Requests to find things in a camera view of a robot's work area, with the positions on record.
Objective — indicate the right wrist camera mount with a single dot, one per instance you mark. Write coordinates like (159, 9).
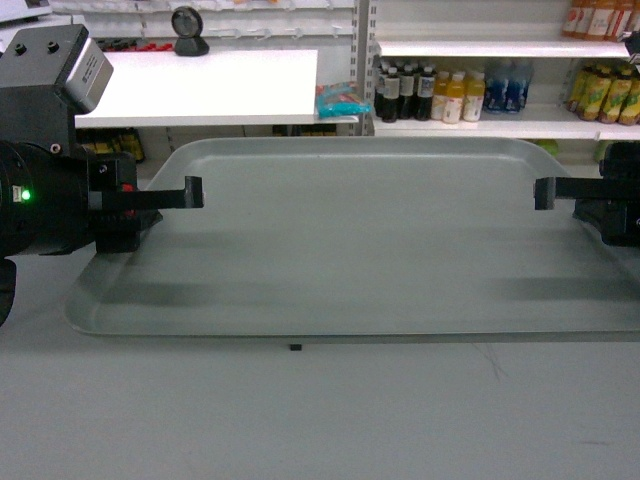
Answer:
(631, 41)

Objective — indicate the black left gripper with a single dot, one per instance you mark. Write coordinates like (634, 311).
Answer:
(124, 211)

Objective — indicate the black round barcode scanner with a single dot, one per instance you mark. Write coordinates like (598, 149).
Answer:
(188, 25)

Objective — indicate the white checkout table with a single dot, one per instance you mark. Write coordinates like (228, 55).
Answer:
(225, 88)

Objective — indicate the grey rectangular serving tray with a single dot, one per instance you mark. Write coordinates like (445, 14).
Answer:
(373, 239)

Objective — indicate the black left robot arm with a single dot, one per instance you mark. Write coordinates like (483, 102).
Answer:
(58, 196)

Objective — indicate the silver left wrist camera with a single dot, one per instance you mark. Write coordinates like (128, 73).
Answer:
(58, 60)

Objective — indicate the blue snack packet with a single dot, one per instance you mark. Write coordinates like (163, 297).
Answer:
(339, 99)

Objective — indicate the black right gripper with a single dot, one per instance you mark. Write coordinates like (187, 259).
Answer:
(611, 204)

